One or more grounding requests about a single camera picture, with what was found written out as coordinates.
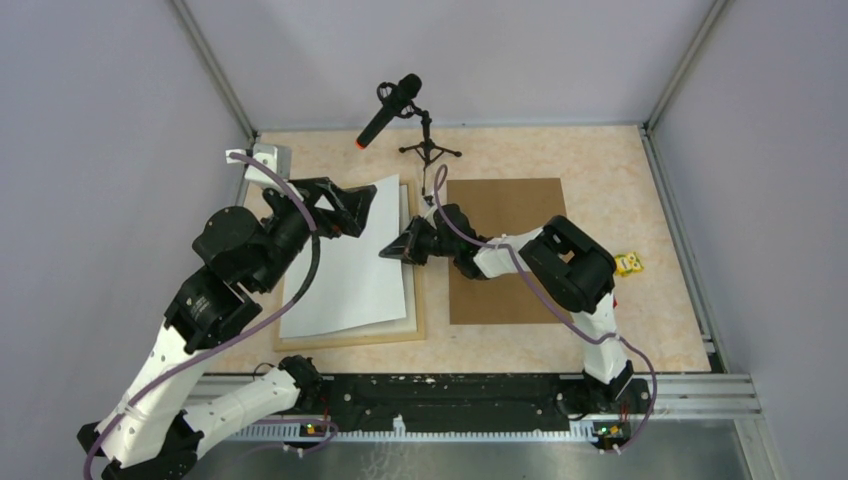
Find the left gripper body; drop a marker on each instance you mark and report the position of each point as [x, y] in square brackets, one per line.
[290, 228]

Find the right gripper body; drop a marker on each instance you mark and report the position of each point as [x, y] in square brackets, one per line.
[440, 247]

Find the brown backing board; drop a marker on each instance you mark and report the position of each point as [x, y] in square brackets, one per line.
[495, 207]

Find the sunflower photo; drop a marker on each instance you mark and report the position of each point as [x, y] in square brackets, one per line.
[354, 287]

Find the wooden picture frame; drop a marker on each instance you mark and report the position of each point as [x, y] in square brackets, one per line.
[420, 318]

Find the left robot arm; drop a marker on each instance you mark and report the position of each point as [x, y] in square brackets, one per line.
[153, 433]

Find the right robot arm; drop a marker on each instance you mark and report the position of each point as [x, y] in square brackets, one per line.
[564, 267]

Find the black tripod stand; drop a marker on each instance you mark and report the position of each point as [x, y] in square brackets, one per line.
[427, 149]

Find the black microphone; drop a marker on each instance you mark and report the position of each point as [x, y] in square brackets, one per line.
[397, 101]

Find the yellow toy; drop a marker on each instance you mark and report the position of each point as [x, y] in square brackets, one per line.
[628, 264]

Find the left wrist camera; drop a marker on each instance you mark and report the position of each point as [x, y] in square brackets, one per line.
[264, 163]

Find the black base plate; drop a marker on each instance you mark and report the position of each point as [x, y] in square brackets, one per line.
[465, 403]

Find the aluminium rail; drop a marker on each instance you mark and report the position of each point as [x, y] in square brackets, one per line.
[698, 397]

